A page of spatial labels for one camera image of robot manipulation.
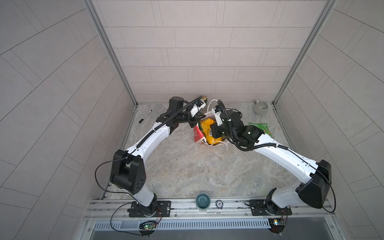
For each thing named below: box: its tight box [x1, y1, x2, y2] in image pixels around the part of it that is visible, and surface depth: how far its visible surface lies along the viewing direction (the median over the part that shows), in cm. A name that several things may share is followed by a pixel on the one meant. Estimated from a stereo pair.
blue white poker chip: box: [215, 199, 224, 209], surface depth 75 cm
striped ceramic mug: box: [254, 101, 269, 116], surface depth 108 cm
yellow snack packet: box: [201, 118, 224, 145], surface depth 75 cm
